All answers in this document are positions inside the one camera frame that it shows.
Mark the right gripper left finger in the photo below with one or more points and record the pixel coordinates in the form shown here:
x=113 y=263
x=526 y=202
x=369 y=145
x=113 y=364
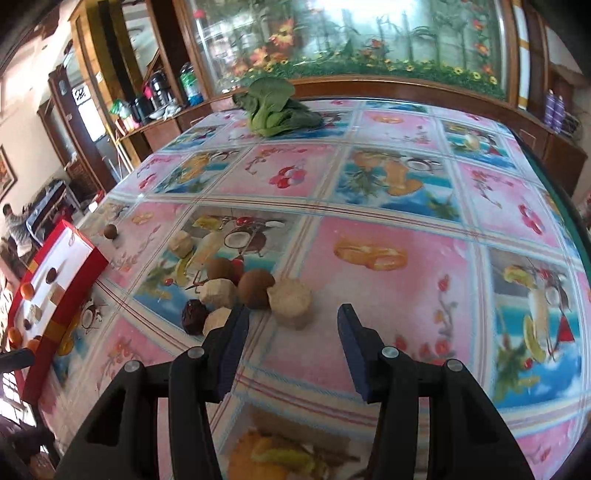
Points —
x=118 y=439

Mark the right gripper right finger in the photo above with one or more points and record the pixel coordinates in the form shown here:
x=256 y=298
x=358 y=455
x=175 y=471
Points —
x=468 y=438

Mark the large orange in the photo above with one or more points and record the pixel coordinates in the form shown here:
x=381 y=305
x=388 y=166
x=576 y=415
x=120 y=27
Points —
x=15 y=338

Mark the red white shallow box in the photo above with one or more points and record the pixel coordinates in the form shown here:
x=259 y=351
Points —
x=57 y=282

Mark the fruit pattern tablecloth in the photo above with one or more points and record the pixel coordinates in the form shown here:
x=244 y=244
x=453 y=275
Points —
x=444 y=258

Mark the seated person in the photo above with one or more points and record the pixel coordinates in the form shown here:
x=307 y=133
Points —
x=17 y=229

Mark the small dining table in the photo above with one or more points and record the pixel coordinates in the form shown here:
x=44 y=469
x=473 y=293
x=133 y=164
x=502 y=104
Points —
x=55 y=197

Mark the purple bottle right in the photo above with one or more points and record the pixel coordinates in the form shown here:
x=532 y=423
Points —
x=559 y=114

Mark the purple bottle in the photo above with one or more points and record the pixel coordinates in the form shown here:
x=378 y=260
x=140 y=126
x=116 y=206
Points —
x=559 y=114
x=549 y=108

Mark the purple bottle left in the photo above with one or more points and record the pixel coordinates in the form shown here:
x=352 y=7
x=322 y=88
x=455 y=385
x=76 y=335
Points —
x=549 y=108

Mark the black thermos flask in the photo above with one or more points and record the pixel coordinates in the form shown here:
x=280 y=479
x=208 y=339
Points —
x=160 y=89

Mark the green label water bottle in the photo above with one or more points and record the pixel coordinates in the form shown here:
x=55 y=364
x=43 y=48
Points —
x=190 y=85

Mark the green leafy vegetable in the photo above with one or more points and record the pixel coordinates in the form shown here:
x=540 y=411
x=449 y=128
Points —
x=271 y=109

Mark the flower glass partition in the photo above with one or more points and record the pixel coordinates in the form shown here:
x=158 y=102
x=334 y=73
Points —
x=457 y=43

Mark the framed wall painting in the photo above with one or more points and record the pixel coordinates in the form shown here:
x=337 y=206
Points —
x=7 y=176

